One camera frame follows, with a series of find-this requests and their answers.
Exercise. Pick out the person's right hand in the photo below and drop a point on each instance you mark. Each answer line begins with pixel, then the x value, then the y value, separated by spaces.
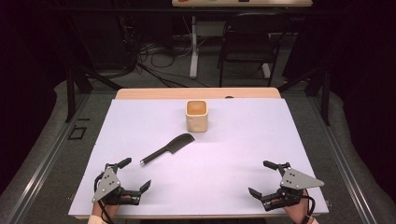
pixel 295 212

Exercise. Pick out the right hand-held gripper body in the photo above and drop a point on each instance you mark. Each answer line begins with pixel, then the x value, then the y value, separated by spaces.
pixel 295 180

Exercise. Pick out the white table board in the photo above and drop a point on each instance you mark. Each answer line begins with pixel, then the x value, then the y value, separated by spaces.
pixel 199 174

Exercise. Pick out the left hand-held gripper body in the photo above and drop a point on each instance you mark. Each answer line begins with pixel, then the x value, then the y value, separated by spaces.
pixel 107 184

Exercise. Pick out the wooden table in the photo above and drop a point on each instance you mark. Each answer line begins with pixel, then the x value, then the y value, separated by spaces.
pixel 174 93

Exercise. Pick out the black knife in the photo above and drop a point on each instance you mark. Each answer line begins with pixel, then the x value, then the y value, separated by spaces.
pixel 169 147

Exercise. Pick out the black chair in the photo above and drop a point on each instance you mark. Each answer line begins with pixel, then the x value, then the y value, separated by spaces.
pixel 249 46

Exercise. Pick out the beige square cup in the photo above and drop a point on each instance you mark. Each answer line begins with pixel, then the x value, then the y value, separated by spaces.
pixel 196 119

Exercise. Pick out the black metal stand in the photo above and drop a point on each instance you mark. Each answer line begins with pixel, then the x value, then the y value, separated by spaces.
pixel 71 93
pixel 325 96

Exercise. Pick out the person's left hand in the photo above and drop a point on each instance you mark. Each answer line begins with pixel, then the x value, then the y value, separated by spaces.
pixel 112 210

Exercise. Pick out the white-legged background desk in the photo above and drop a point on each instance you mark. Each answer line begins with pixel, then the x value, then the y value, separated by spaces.
pixel 243 3

